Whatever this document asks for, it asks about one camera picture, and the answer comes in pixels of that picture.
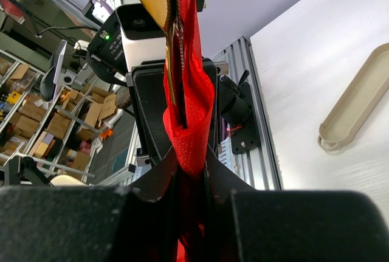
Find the aluminium mounting rail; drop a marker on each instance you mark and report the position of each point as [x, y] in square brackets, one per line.
[258, 167]

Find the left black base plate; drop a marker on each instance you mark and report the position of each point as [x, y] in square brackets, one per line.
[237, 109]

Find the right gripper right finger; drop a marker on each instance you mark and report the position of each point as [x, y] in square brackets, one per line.
[246, 224]

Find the cardboard boxes on shelves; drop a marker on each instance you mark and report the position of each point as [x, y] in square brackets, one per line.
[61, 130]

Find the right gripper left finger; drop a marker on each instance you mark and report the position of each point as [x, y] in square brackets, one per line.
[136, 222]

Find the red paper napkin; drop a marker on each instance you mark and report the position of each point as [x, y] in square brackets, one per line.
[190, 144]

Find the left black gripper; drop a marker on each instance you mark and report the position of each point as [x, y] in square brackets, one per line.
[149, 104]

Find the grey desk monitor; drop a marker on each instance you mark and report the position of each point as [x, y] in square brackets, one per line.
[54, 70]

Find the steak knife patterned handle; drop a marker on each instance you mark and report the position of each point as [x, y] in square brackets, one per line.
[180, 93]

